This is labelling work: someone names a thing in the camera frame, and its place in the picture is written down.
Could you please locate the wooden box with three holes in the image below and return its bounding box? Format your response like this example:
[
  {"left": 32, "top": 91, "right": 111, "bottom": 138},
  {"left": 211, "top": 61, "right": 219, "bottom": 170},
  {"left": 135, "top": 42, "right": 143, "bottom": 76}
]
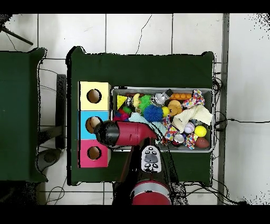
[{"left": 78, "top": 81, "right": 112, "bottom": 169}]

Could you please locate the mint green waffle cloth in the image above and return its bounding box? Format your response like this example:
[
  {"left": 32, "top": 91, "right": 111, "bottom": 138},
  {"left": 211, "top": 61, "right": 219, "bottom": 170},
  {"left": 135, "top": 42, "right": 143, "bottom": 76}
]
[{"left": 128, "top": 111, "right": 167, "bottom": 136}]

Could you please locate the green spiky rubber ball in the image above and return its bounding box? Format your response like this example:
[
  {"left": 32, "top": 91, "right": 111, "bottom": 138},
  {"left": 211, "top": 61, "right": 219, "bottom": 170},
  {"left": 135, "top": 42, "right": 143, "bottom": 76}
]
[{"left": 138, "top": 94, "right": 152, "bottom": 113}]

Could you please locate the blue spiky rubber ball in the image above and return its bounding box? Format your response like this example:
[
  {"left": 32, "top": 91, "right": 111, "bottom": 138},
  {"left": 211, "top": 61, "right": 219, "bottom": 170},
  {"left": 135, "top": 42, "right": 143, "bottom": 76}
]
[{"left": 142, "top": 104, "right": 164, "bottom": 123}]

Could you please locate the yellow cheese wedge toy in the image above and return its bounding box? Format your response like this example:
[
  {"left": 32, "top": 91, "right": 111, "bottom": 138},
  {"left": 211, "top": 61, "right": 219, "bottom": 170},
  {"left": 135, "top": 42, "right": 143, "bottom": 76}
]
[{"left": 117, "top": 95, "right": 128, "bottom": 110}]

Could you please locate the brown plush toy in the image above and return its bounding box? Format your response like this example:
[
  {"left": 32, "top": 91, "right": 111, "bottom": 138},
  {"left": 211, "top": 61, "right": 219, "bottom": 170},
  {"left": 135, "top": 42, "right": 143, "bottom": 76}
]
[{"left": 167, "top": 99, "right": 183, "bottom": 117}]

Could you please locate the dark green table cloth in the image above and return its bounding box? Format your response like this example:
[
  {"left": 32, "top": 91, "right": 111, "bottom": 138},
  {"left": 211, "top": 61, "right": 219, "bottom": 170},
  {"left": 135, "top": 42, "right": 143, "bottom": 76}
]
[
  {"left": 0, "top": 47, "right": 49, "bottom": 183},
  {"left": 65, "top": 45, "right": 215, "bottom": 186}
]

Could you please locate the cream waffle cloth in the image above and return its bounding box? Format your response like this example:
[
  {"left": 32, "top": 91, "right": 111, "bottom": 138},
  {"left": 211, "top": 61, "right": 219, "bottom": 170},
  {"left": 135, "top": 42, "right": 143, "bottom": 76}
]
[{"left": 171, "top": 104, "right": 214, "bottom": 134}]

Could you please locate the white toy baseball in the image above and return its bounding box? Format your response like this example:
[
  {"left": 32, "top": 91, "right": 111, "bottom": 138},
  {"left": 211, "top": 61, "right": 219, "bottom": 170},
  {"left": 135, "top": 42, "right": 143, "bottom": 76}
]
[{"left": 184, "top": 122, "right": 196, "bottom": 134}]

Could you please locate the yellow tennis ball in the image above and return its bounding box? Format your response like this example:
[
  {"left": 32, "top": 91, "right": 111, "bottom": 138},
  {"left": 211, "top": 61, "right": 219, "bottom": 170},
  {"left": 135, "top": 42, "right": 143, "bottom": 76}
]
[{"left": 194, "top": 125, "right": 208, "bottom": 137}]

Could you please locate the brown toy football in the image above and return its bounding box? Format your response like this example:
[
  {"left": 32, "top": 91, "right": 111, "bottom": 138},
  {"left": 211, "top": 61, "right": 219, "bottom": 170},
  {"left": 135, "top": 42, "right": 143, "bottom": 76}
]
[{"left": 194, "top": 137, "right": 210, "bottom": 149}]

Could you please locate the grey rounded base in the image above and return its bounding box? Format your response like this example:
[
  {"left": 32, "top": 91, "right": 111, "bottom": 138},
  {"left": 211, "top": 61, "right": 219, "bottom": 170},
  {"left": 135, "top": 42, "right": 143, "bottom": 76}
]
[{"left": 36, "top": 147, "right": 62, "bottom": 172}]

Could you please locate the black tripod leg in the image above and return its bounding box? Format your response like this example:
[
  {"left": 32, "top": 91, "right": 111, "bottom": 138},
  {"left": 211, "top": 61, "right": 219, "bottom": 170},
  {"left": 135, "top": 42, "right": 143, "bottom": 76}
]
[{"left": 0, "top": 25, "right": 34, "bottom": 46}]

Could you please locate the silver wire mesh bin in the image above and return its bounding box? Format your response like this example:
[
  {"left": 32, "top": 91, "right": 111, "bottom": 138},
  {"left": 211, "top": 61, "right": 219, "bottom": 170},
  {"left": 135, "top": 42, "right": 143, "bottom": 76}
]
[{"left": 110, "top": 86, "right": 215, "bottom": 153}]

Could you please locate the black power cable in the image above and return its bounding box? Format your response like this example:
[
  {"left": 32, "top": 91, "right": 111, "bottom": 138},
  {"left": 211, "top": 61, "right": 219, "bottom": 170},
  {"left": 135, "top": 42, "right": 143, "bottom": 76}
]
[{"left": 214, "top": 118, "right": 270, "bottom": 132}]

